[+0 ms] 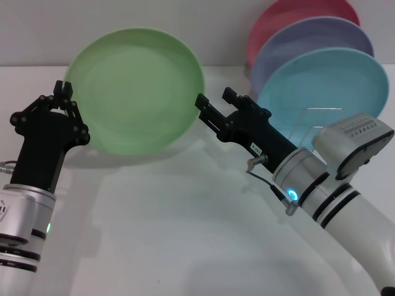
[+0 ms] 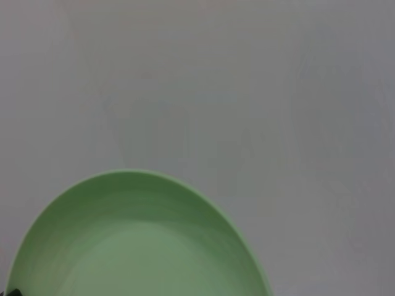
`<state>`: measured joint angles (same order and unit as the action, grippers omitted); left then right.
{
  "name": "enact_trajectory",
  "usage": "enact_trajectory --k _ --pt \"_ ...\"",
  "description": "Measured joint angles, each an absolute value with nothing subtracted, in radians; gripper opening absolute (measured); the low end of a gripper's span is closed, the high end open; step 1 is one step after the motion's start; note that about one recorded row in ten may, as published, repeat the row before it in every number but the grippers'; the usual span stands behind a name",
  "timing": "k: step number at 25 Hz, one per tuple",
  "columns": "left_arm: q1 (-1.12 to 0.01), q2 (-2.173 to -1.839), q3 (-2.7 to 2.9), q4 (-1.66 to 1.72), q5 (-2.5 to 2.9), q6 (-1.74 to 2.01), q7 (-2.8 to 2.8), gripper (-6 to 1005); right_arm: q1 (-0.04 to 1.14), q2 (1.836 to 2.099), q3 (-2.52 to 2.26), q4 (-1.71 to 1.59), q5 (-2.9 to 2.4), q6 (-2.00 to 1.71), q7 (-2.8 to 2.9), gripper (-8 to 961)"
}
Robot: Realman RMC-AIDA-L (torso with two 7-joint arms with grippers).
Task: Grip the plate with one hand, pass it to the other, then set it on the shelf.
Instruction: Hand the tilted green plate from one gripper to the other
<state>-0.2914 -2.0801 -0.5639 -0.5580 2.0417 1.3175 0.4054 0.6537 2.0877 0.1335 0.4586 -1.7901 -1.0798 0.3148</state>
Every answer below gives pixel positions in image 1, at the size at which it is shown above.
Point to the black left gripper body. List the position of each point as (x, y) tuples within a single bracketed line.
[(43, 148)]

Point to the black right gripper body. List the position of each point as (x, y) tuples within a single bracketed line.
[(259, 138)]

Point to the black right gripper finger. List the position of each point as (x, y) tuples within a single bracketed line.
[(247, 103), (210, 112)]

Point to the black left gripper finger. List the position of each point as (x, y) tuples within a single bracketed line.
[(77, 123), (37, 106)]

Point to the green round plastic plate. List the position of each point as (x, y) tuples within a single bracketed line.
[(135, 92)]

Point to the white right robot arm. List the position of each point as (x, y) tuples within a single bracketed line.
[(348, 216)]

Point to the blue round plastic plate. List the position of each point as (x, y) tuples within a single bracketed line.
[(321, 80)]

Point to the pink round plastic plate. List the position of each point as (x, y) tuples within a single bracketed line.
[(268, 27)]

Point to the purple round plastic plate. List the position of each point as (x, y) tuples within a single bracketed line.
[(296, 40)]

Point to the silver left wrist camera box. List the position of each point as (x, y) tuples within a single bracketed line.
[(17, 212)]

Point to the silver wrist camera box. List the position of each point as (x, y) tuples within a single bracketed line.
[(17, 212), (351, 138)]

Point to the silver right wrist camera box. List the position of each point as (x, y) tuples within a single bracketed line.
[(351, 138)]

